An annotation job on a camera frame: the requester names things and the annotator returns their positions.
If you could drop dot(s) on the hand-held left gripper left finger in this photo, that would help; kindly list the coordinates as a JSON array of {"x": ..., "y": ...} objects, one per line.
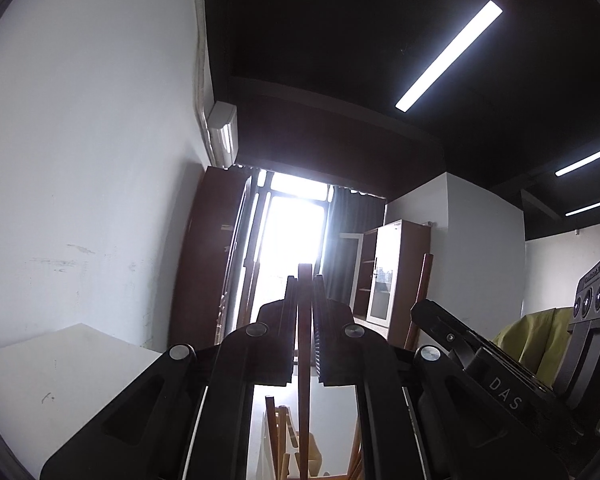
[{"x": 292, "y": 330}]

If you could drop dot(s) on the tall brown wardrobe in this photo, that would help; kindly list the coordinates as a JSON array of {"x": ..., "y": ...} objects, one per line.
[{"x": 205, "y": 260}]

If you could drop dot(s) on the bright glass balcony door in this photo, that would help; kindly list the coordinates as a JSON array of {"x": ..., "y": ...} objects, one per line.
[{"x": 290, "y": 230}]

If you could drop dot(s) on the white air conditioner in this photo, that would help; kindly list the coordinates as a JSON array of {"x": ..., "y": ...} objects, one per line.
[{"x": 222, "y": 130}]

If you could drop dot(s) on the olive green jacket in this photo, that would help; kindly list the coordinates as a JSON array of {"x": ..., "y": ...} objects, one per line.
[{"x": 535, "y": 345}]

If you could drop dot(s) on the dark curtain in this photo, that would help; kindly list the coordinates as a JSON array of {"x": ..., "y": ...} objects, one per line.
[{"x": 350, "y": 215}]

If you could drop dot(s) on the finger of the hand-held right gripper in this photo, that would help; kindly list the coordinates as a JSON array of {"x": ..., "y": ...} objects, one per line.
[{"x": 440, "y": 322}]

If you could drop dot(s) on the white ceiling light strip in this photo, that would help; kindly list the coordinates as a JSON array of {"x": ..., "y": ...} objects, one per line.
[
  {"x": 591, "y": 206},
  {"x": 447, "y": 56},
  {"x": 587, "y": 158}
]

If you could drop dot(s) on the brown cabinet with glass door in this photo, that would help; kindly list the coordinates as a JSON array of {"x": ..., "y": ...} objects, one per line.
[{"x": 405, "y": 260}]

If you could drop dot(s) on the white wall pipe cover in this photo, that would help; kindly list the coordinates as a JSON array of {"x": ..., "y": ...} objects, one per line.
[{"x": 200, "y": 60}]

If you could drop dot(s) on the beige plastic utensil holder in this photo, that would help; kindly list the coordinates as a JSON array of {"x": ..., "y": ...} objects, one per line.
[{"x": 292, "y": 447}]

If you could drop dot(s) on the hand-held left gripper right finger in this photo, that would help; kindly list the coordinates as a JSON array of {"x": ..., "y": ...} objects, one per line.
[{"x": 319, "y": 330}]

